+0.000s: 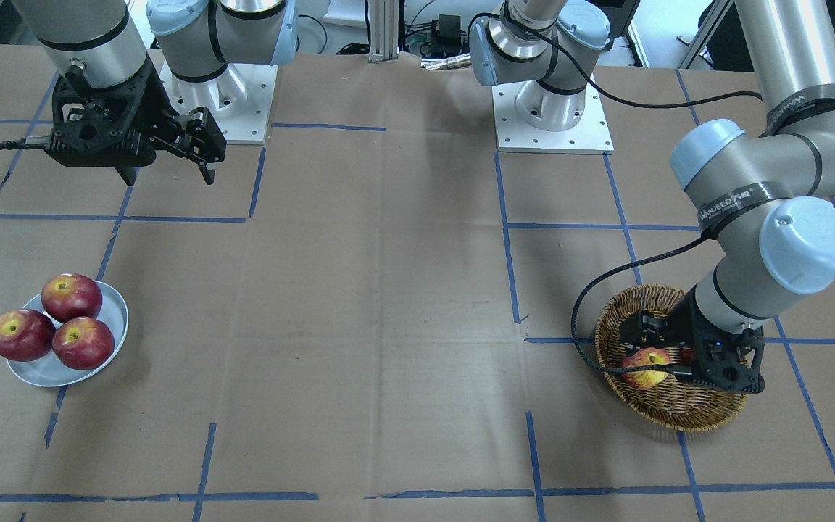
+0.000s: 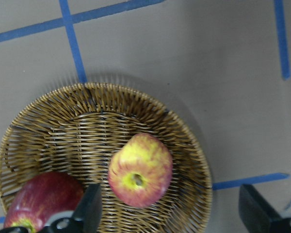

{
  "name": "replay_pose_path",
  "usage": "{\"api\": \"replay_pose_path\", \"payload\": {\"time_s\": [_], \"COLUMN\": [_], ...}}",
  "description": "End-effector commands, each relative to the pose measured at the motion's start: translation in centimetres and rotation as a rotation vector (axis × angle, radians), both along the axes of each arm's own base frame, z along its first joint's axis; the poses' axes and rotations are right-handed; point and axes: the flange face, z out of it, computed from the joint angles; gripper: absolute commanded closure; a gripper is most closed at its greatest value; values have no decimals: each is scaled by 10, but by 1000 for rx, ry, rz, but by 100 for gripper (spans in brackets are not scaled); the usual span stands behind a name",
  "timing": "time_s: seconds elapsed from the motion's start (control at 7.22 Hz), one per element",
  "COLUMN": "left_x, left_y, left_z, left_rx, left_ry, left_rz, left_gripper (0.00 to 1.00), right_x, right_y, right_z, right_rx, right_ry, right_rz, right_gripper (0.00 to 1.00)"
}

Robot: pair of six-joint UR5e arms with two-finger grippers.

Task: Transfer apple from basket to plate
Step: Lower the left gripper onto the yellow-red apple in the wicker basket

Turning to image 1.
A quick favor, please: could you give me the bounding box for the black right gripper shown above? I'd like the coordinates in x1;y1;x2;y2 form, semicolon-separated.
44;57;228;187

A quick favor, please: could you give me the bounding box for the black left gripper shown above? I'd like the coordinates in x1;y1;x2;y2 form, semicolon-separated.
619;290;765;394

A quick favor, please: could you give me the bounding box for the yellow red apple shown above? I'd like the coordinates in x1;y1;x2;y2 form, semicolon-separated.
622;347;673;391

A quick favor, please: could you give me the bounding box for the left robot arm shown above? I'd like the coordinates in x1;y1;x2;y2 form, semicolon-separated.
468;1;835;394

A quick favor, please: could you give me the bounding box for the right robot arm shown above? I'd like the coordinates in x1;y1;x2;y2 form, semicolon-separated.
14;1;297;186

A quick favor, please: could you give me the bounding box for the woven wicker basket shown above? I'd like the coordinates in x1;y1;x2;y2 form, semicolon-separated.
594;284;747;432

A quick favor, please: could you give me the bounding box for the red apple back on plate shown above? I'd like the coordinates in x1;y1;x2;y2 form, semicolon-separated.
41;272;103;323

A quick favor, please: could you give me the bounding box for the red apple on plate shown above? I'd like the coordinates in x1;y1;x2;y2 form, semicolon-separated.
41;272;103;323
0;308;56;361
52;317;115;370

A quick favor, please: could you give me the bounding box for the red apple front on plate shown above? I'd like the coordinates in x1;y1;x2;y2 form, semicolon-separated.
52;317;115;370

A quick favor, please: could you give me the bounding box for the white round plate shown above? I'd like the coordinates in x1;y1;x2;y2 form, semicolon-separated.
7;280;129;387

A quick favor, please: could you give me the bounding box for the black power adapter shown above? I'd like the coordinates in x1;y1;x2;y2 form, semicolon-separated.
432;14;462;54

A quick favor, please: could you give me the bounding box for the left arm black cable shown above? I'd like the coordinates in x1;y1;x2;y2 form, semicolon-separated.
470;12;763;378

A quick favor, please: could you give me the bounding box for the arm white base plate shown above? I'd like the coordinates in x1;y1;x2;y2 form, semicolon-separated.
491;80;614;155
160;64;279;146

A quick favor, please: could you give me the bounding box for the aluminium frame post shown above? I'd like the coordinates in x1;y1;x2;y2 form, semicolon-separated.
365;0;403;64

